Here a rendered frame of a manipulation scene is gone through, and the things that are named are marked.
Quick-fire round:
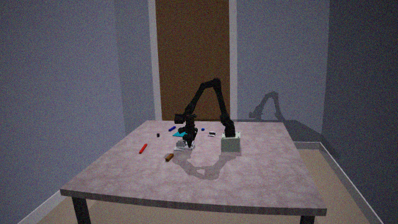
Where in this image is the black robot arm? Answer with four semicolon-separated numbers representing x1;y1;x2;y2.
174;78;236;138

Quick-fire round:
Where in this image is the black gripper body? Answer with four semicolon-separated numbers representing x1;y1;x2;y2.
183;124;198;141

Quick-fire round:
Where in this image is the brown cylinder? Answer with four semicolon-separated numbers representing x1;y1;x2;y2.
165;153;174;162

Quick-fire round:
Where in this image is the cyan flat plate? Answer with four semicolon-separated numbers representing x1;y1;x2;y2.
173;132;187;137

